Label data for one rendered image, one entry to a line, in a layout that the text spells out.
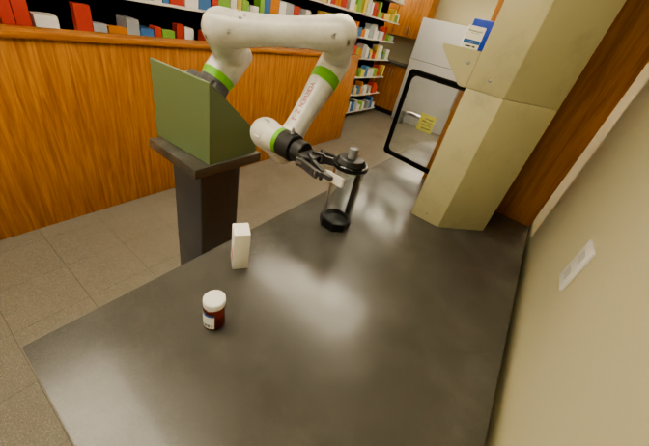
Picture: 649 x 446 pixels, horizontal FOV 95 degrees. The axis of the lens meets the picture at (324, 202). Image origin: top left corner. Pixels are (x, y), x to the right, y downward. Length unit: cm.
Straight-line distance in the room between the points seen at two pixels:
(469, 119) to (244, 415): 95
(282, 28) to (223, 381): 101
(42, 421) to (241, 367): 122
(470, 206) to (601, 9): 62
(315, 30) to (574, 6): 70
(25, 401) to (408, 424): 154
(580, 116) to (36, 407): 232
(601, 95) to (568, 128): 13
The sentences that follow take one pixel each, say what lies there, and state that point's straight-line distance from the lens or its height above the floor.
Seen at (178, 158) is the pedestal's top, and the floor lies 94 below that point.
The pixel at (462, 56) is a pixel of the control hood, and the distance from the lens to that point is 106.
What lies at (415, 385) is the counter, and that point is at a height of 94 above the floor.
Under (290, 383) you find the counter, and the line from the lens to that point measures 64.
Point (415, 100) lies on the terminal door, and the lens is 146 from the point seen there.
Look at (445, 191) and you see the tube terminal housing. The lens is 112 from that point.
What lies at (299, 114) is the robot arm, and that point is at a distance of 118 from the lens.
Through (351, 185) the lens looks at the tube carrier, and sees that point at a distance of 87.
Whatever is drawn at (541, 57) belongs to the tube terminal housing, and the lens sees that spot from 107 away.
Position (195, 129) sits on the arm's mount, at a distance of 124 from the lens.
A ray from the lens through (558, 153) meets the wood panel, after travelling 143.
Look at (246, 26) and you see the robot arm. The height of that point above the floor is 142.
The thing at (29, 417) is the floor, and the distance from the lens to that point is 181.
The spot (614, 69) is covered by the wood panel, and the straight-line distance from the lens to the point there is 141.
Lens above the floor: 151
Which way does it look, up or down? 32 degrees down
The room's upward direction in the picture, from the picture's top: 14 degrees clockwise
